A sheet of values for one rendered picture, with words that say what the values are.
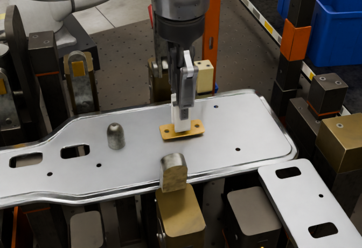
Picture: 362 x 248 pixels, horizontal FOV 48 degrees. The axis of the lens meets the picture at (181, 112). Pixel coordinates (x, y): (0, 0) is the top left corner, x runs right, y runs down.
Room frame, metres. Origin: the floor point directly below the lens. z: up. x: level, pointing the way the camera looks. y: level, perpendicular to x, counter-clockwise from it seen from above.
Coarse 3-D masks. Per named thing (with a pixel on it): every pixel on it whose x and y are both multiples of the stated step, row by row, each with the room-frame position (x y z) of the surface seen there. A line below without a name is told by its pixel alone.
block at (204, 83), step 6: (204, 60) 0.74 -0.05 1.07; (198, 66) 0.71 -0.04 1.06; (204, 66) 0.71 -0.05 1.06; (210, 66) 0.71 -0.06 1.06; (198, 72) 0.70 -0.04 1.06; (204, 72) 0.70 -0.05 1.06; (210, 72) 0.71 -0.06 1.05; (198, 78) 0.70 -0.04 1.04; (204, 78) 0.70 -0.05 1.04; (210, 78) 0.71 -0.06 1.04; (198, 84) 0.70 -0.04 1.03; (204, 84) 0.70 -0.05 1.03; (210, 84) 0.71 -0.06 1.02; (198, 90) 0.70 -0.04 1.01; (204, 90) 0.70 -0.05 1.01; (210, 90) 0.71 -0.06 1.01
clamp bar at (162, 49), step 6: (156, 18) 0.72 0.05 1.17; (156, 24) 0.72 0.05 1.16; (156, 30) 0.72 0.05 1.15; (156, 36) 0.71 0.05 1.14; (156, 42) 0.71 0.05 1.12; (162, 42) 0.72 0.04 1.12; (156, 48) 0.71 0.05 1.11; (162, 48) 0.72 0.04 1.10; (156, 54) 0.71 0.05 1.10; (162, 54) 0.72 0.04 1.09; (156, 60) 0.71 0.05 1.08
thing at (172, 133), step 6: (192, 120) 0.61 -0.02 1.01; (198, 120) 0.60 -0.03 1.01; (162, 126) 0.59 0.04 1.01; (168, 126) 0.59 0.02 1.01; (174, 126) 0.59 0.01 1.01; (192, 126) 0.59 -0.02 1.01; (162, 132) 0.57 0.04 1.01; (174, 132) 0.57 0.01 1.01; (180, 132) 0.57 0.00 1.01; (186, 132) 0.57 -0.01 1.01; (192, 132) 0.57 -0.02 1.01; (198, 132) 0.57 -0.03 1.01; (168, 138) 0.56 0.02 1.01
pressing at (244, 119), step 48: (240, 96) 0.70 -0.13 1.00; (48, 144) 0.55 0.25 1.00; (96, 144) 0.55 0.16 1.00; (144, 144) 0.55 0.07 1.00; (192, 144) 0.55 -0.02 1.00; (240, 144) 0.55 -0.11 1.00; (288, 144) 0.55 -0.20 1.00; (0, 192) 0.43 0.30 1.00; (48, 192) 0.44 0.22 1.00; (96, 192) 0.44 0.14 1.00; (144, 192) 0.44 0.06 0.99
